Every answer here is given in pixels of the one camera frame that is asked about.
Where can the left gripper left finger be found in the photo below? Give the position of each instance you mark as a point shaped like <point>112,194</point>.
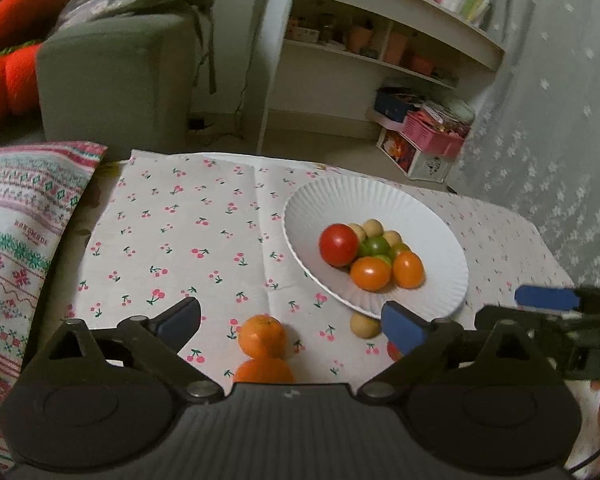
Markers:
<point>154,344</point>

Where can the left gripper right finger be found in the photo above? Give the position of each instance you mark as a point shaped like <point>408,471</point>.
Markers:
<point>422,344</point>

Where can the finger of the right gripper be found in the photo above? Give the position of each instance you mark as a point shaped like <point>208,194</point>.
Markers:
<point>584,299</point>
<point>573,343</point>

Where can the brown longan front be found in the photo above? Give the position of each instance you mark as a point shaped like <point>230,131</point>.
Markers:
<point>364,327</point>

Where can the brown longan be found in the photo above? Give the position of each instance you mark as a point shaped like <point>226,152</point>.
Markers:
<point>373,228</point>
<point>364,327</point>

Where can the orange cherry tomato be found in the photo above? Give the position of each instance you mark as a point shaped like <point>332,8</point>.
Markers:
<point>370,274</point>
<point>408,270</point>

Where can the light green fruit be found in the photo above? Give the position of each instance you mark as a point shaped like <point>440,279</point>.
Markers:
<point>384,258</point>

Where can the olive green tomato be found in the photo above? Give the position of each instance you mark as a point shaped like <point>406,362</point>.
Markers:
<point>397,249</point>

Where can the small orange mandarin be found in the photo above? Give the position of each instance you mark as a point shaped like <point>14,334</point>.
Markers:
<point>263,337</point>

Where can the yellowish longan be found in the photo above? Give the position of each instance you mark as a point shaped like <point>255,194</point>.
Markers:
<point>393,238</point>

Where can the small green tomato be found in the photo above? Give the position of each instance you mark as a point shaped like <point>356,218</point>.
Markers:
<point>378,245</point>

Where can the large orange mandarin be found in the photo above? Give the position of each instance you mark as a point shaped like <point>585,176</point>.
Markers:
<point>265,371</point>

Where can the large red tomato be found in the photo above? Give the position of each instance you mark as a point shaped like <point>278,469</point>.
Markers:
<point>338,245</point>

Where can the red tomato with stem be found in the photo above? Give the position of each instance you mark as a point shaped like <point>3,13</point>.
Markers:
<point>393,352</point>

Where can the green oval fruit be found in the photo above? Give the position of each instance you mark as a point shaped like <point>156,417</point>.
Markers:
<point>364,250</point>

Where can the pale beige longan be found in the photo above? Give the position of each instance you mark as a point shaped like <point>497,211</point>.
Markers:
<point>359,231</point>

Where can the white fluted plate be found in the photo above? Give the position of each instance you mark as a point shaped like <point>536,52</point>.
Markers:
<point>320,203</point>

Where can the floral lace curtain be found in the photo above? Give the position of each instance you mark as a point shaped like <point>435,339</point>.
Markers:
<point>535,145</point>

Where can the white storage box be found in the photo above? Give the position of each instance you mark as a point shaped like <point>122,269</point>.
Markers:
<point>414,163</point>

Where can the striped patterned cushion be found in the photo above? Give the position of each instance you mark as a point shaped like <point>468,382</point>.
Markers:
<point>40,187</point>

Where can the pink plastic basket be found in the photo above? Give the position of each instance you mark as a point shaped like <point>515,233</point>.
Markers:
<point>431,140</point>

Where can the dark blue storage bin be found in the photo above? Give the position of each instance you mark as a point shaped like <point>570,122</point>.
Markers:
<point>396,102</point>

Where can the grey sofa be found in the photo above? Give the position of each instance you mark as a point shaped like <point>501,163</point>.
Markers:
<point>123,82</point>

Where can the white bookshelf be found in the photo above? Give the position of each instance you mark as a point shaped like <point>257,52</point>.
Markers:
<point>321,61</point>

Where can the red plush flower pillow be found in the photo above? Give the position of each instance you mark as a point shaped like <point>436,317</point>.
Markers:
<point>24,25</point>

